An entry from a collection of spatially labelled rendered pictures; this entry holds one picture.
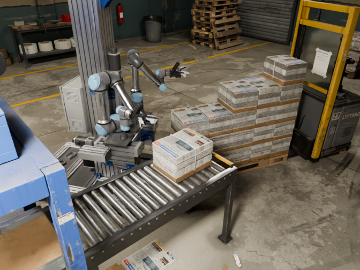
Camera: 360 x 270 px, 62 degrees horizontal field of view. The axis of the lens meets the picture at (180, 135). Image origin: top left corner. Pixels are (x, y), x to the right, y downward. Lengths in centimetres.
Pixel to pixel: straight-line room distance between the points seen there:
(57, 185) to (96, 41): 168
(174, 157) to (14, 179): 119
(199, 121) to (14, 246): 190
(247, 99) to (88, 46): 165
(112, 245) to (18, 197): 84
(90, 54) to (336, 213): 284
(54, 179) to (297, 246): 237
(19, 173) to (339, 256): 266
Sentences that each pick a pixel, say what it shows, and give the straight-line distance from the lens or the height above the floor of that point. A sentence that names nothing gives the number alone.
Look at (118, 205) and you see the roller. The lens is 212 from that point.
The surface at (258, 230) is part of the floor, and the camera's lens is 312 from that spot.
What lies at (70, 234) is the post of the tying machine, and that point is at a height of 122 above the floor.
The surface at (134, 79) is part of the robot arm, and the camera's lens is 317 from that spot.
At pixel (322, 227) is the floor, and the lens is 335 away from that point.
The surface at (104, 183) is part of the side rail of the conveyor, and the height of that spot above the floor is 80.
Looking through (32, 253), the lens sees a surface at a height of 80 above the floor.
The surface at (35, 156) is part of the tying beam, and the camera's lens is 133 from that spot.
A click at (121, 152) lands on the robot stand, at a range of 281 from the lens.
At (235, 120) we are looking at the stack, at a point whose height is 74.
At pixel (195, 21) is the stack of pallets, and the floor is 67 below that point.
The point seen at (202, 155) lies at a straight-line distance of 231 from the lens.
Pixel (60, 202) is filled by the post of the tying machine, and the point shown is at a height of 140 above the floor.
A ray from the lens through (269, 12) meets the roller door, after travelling 1065.
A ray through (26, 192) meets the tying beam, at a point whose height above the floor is 151.
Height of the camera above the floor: 222
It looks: 30 degrees down
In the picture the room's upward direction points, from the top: straight up
